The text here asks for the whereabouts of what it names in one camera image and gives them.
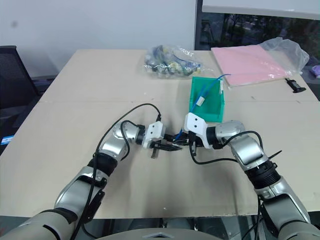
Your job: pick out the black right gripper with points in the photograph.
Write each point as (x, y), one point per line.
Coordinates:
(193, 140)

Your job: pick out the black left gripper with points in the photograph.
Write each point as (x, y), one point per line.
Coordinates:
(155, 150)

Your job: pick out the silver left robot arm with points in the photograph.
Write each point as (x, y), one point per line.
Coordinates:
(75, 190)

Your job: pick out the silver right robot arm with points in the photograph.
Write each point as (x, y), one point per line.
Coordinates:
(246, 147)

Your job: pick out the white coupler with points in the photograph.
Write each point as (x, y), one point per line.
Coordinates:
(199, 101)

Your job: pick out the green plastic bin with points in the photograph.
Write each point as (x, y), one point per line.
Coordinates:
(212, 107)

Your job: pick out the grey robot torso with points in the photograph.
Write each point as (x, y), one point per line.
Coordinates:
(162, 233)

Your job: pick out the black clamp tool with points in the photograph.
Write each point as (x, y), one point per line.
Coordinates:
(295, 86)

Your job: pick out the dark framed window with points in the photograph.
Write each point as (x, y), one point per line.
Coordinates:
(262, 27)

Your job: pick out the empty clear plastic bag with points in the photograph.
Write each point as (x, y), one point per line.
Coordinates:
(290, 52)

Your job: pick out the purple object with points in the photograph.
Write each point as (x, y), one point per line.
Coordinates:
(316, 71)

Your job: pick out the blue label box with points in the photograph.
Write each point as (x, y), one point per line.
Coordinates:
(6, 140)

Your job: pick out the black mesh office chair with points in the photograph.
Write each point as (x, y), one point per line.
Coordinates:
(12, 82)

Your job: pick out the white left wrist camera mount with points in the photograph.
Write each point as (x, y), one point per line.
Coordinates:
(154, 132)

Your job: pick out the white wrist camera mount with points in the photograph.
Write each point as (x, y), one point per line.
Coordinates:
(154, 132)
(196, 123)

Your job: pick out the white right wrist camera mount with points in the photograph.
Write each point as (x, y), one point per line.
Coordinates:
(196, 123)

